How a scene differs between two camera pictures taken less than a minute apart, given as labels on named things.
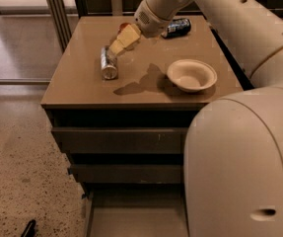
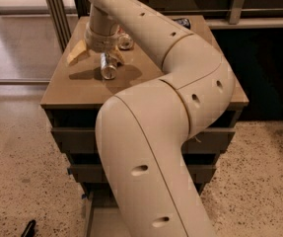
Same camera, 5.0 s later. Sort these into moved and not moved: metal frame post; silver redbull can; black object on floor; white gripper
Moved: white gripper
Not moved: metal frame post; silver redbull can; black object on floor
